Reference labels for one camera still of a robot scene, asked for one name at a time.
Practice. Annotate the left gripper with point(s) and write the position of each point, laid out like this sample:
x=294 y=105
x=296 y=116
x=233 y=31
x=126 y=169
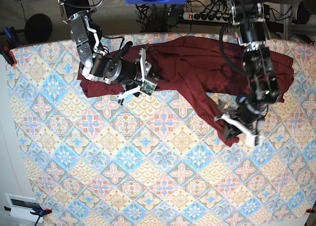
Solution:
x=242 y=120

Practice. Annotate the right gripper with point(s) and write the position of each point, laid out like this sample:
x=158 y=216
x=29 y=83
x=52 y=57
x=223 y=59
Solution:
x=114 y=70

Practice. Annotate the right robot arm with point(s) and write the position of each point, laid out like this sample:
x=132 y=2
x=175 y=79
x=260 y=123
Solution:
x=84 y=32

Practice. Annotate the lower right table clamp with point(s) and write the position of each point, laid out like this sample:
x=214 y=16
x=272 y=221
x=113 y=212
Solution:
x=310 y=211

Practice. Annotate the black round stool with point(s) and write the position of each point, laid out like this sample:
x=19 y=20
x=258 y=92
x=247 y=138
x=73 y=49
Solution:
x=38 y=29

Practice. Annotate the patterned tablecloth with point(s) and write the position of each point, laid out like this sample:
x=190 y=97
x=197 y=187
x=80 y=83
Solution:
x=153 y=161

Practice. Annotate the table clamp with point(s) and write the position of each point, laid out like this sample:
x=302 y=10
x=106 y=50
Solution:
x=37 y=212
x=310 y=211
x=5 y=50

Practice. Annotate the white wall outlet box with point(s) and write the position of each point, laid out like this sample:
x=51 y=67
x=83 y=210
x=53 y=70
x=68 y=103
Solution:
x=21 y=207

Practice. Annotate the lower left table clamp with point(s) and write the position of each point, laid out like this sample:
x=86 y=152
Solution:
x=37 y=212

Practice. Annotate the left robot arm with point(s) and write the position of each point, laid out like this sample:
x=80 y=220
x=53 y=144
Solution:
x=247 y=18

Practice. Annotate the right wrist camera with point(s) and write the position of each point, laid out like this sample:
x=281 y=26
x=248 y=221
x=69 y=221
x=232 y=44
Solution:
x=148 y=87

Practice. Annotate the dark red t-shirt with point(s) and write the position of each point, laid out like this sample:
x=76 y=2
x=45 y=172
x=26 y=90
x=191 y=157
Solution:
x=193 y=66

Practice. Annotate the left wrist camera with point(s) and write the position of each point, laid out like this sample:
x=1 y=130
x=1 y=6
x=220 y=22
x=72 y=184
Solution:
x=253 y=140

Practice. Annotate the white power strip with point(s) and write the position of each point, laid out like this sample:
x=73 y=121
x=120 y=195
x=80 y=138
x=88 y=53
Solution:
x=212 y=17

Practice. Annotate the upper left table clamp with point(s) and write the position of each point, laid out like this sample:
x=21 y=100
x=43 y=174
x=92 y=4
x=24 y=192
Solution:
x=5 y=50

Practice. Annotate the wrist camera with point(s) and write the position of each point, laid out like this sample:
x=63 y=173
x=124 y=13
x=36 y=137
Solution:
x=148 y=87
x=253 y=140

